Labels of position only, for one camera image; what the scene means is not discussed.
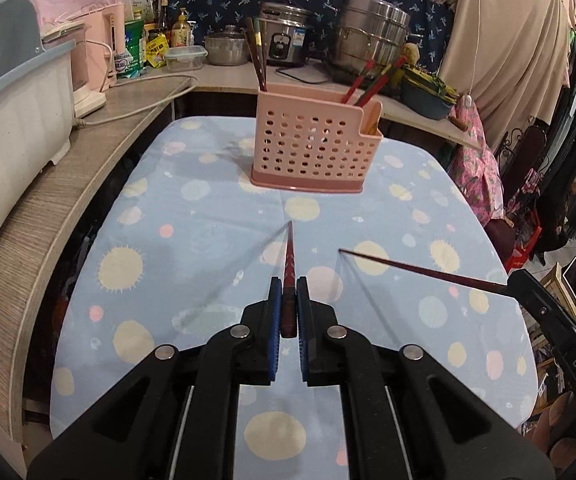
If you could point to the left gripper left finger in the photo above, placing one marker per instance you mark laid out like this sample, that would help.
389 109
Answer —
274 307

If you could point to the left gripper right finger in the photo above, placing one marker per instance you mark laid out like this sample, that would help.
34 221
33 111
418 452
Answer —
303 316

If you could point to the dark maroon chopstick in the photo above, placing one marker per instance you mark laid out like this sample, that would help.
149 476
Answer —
288 320

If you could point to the red chopstick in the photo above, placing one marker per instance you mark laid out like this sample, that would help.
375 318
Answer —
380 82
358 81

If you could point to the green chopstick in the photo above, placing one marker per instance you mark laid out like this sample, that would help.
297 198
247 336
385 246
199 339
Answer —
375 85

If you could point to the brown chopstick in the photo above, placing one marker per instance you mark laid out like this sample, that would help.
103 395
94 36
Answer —
257 39

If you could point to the blue patterned tablecloth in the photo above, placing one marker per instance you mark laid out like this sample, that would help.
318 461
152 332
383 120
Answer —
190 242

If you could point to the pink perforated utensil holder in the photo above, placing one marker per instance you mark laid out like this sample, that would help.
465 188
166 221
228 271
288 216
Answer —
308 139

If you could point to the pink floral cloth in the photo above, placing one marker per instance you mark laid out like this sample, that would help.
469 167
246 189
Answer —
475 170

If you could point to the blue bowl with items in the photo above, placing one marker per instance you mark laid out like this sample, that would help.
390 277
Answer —
426 93

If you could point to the small steel lidded pot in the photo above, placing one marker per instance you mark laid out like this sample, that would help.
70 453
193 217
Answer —
227 48

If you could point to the clear food container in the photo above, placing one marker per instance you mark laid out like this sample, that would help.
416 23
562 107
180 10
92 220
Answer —
179 59

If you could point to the wooden counter shelf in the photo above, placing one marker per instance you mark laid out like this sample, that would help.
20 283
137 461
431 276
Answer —
32 240

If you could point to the steel rice cooker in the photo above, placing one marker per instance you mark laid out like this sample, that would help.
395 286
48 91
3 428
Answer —
286 31

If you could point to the green white milk can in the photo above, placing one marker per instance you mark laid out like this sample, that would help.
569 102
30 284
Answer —
130 62

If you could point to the large steel steamer pot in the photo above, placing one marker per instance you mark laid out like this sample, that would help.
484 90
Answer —
368 30

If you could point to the yellow oil bottle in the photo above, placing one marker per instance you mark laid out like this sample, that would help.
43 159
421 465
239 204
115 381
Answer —
180 31

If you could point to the pink kettle appliance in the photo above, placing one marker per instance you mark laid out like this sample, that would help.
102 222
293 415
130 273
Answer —
99 38

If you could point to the beige hanging curtain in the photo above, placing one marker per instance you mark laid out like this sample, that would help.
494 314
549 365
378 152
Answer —
511 57

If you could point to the white blue dish rack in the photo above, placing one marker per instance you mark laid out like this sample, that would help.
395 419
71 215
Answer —
36 101

